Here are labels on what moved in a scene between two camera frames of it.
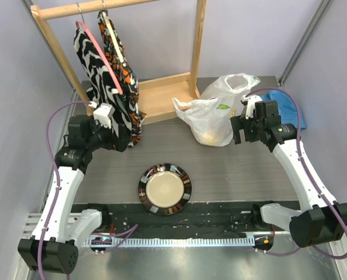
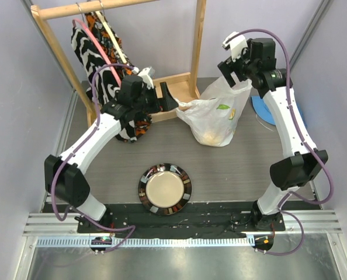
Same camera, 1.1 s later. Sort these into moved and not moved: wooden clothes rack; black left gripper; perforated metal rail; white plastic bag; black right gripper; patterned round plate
Moved: black left gripper; black right gripper
Not moved: white plastic bag; wooden clothes rack; perforated metal rail; patterned round plate
